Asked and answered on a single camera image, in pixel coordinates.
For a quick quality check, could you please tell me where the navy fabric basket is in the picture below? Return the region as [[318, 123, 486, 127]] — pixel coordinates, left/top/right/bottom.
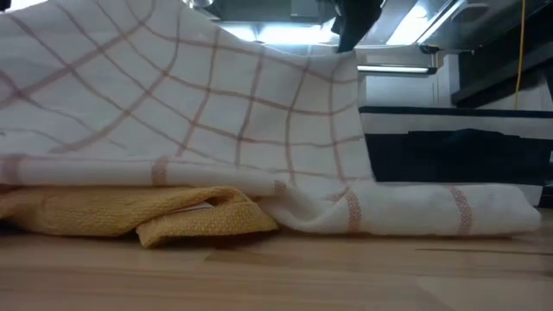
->
[[358, 105, 553, 207]]

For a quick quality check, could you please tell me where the white checked towel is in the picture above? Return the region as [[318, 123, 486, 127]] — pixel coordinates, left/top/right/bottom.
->
[[0, 0, 543, 238]]

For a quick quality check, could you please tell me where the yellow woven towel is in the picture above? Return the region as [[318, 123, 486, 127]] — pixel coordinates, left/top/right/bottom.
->
[[0, 184, 280, 250]]

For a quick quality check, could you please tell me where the fluorescent ceiling light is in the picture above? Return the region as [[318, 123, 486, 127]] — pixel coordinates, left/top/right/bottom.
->
[[356, 64, 438, 76]]

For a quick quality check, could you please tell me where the yellow cable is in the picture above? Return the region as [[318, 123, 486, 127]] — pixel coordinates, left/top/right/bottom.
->
[[512, 0, 526, 110]]

